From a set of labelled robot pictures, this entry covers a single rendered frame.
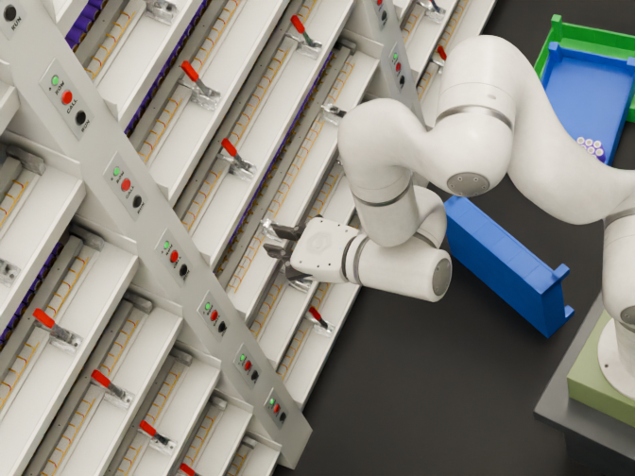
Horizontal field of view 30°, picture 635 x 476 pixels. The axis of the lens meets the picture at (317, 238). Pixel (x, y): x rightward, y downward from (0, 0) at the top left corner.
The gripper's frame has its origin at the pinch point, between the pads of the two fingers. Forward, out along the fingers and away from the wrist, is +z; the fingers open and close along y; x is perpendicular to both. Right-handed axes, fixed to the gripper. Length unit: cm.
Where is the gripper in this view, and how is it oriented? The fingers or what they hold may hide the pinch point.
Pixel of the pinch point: (280, 242)
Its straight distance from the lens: 204.4
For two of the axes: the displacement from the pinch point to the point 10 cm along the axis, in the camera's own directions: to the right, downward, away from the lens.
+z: -8.3, -1.7, 5.4
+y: -4.2, 8.2, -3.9
